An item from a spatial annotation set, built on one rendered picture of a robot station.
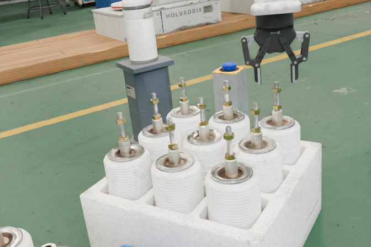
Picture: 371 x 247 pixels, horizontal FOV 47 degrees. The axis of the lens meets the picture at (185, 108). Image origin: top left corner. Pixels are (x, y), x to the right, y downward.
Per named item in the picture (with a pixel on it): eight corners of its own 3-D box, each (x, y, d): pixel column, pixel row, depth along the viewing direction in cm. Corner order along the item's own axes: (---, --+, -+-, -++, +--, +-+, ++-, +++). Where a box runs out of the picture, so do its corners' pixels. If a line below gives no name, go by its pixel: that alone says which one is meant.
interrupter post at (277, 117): (285, 123, 94) (285, 109, 93) (279, 127, 93) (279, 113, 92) (275, 121, 96) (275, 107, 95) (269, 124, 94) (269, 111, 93)
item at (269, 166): (293, 221, 90) (292, 143, 84) (263, 243, 85) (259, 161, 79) (258, 204, 97) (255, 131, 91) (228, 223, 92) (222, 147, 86)
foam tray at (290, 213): (94, 266, 94) (78, 194, 88) (185, 180, 125) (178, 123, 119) (263, 329, 74) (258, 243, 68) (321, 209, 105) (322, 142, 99)
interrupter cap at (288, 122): (301, 121, 94) (301, 118, 94) (283, 134, 89) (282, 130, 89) (272, 115, 99) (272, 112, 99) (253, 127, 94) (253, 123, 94)
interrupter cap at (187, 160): (202, 165, 80) (202, 161, 80) (167, 178, 77) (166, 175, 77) (182, 151, 86) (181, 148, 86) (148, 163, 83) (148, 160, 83)
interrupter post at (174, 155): (184, 164, 81) (181, 148, 80) (172, 168, 80) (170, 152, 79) (177, 159, 83) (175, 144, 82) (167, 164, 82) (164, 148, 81)
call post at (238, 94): (220, 176, 125) (211, 73, 115) (230, 165, 131) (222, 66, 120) (242, 180, 122) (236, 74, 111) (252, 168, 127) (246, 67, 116)
